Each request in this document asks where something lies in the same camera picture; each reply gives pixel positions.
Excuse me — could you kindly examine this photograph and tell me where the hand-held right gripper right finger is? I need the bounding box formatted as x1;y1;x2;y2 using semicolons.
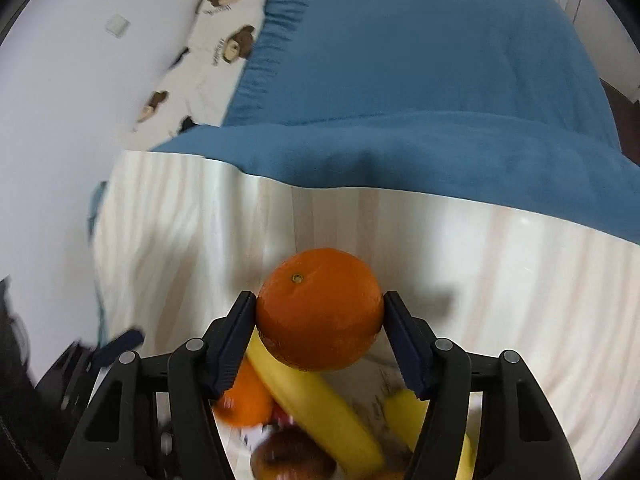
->
382;290;583;480

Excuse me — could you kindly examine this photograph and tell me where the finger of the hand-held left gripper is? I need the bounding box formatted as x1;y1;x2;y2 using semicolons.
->
35;329;146;411

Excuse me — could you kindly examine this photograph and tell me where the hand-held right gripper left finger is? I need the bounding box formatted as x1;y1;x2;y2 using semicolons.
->
56;290;258;480

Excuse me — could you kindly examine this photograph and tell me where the small orange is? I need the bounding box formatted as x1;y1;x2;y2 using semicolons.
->
214;357;276;428

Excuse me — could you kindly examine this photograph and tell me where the floral oval tray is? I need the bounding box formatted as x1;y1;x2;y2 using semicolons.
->
210;360;486;480

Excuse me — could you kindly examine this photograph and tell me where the large orange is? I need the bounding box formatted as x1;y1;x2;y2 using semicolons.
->
256;248;386;372

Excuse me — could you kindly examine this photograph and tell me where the dark red apple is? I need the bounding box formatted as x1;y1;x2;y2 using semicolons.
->
250;427;337;480

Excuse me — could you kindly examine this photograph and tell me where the plain yellow banana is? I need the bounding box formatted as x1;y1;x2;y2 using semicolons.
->
382;387;476;480

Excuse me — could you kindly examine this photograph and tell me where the banana with dark sticker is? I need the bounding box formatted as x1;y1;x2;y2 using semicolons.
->
245;330;386;480

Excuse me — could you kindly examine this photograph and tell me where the striped cat print blanket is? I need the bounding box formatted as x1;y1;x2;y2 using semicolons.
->
92;149;640;480

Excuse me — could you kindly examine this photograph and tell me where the blue blanket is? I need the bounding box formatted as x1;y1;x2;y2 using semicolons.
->
87;0;640;248

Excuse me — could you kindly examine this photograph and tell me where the bear print pillow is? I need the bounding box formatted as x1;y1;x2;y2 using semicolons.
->
132;0;268;136

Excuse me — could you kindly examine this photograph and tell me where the white wall switch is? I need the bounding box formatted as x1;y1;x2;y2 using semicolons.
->
104;14;131;38

